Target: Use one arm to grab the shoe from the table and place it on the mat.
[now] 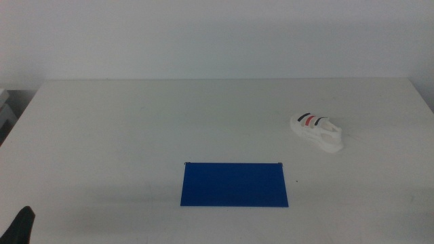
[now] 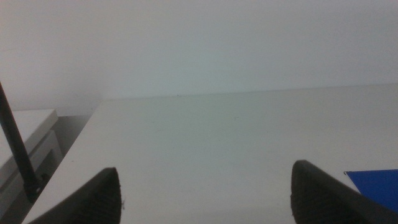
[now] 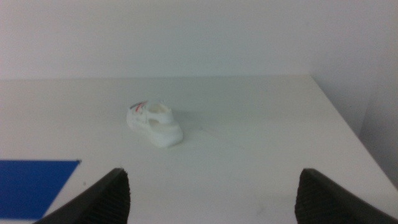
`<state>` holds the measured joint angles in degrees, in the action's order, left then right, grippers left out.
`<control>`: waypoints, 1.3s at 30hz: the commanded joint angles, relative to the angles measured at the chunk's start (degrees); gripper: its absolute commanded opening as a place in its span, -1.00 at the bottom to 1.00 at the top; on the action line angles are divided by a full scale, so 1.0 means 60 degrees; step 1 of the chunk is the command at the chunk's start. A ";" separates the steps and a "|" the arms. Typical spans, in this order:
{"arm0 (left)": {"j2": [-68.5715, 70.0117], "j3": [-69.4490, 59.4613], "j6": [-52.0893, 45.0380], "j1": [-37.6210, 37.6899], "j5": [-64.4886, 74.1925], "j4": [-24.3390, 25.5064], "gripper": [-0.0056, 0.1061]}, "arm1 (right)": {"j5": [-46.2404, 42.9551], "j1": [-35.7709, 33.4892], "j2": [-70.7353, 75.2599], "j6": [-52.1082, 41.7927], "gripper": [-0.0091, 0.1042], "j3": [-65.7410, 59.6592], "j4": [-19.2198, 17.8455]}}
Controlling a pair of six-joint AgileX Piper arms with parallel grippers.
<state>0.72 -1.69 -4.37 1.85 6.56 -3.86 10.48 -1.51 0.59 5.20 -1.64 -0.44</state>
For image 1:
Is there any blue rectangular mat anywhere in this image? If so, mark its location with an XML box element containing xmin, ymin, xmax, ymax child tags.
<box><xmin>180</xmin><ymin>162</ymin><xmax>290</xmax><ymax>208</ymax></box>

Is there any white sandal with striped straps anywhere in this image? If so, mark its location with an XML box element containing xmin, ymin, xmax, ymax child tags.
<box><xmin>290</xmin><ymin>113</ymin><xmax>344</xmax><ymax>154</ymax></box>

